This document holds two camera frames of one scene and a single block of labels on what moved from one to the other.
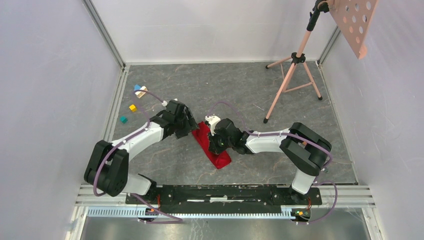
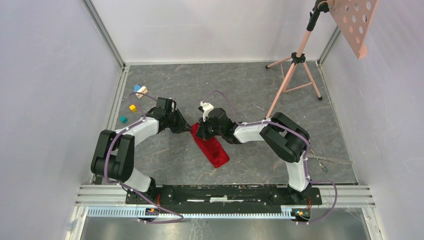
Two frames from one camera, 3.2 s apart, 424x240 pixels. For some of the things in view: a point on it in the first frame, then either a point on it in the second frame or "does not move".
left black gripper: [190, 124] -> [183, 125]
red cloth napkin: [202, 133] does not move
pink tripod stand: [299, 57] does not move
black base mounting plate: [189, 197] does not move
